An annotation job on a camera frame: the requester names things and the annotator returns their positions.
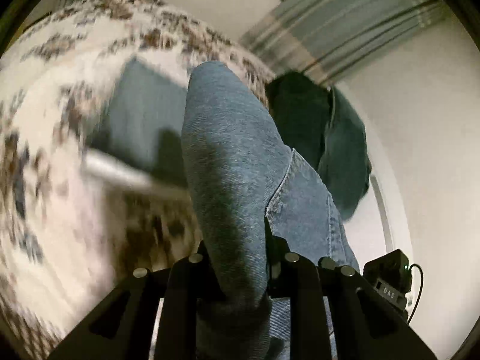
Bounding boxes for blue denim jeans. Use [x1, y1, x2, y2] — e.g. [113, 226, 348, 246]
[181, 61, 357, 359]

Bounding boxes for white bed headboard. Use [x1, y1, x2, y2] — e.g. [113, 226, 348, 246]
[345, 114, 414, 268]

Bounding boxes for floral bedspread with checked border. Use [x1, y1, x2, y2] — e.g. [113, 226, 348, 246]
[1, 0, 273, 359]

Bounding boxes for dark green plush blanket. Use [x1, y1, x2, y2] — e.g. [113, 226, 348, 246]
[265, 72, 372, 221]

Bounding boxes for folded grey white pants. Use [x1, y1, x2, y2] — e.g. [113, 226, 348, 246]
[82, 149, 191, 202]

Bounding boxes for right grey-green curtain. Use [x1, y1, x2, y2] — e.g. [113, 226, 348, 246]
[241, 0, 448, 84]

